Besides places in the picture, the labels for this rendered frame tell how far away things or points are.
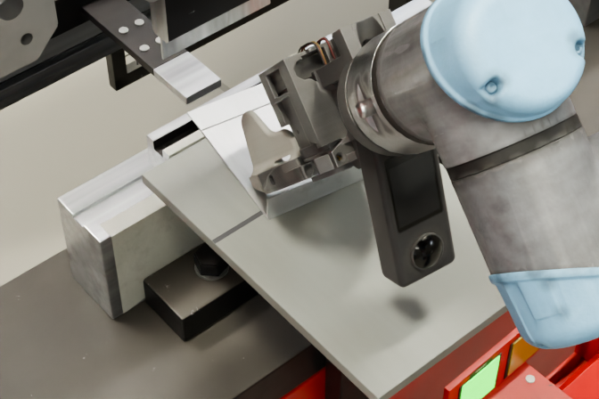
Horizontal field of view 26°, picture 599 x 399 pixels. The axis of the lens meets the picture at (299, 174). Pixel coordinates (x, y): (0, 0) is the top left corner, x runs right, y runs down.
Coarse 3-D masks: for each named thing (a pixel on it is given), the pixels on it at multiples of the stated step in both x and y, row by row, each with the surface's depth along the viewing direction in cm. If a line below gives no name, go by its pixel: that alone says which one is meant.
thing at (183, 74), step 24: (72, 0) 109; (96, 0) 111; (120, 0) 111; (72, 24) 111; (96, 24) 110; (120, 24) 109; (144, 24) 109; (144, 48) 106; (168, 72) 105; (192, 72) 105; (192, 96) 103
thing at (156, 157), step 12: (240, 84) 104; (252, 84) 104; (180, 120) 101; (192, 120) 102; (156, 132) 100; (168, 132) 101; (180, 132) 101; (192, 132) 102; (156, 144) 100; (168, 144) 101; (156, 156) 101; (168, 156) 99
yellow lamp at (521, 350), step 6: (516, 342) 107; (522, 342) 108; (516, 348) 108; (522, 348) 109; (528, 348) 110; (534, 348) 111; (516, 354) 109; (522, 354) 110; (528, 354) 111; (510, 360) 109; (516, 360) 110; (522, 360) 111; (510, 366) 109; (516, 366) 110; (510, 372) 110
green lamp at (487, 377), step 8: (496, 360) 106; (488, 368) 106; (496, 368) 107; (480, 376) 106; (488, 376) 107; (472, 384) 105; (480, 384) 107; (488, 384) 108; (464, 392) 105; (472, 392) 106; (480, 392) 108
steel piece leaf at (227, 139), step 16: (256, 112) 102; (272, 112) 102; (208, 128) 100; (224, 128) 100; (240, 128) 100; (272, 128) 100; (288, 128) 100; (224, 144) 99; (240, 144) 99; (224, 160) 98; (240, 160) 98; (240, 176) 97; (336, 176) 95; (352, 176) 96; (256, 192) 96; (272, 192) 96; (288, 192) 93; (304, 192) 94; (320, 192) 95; (272, 208) 93; (288, 208) 94
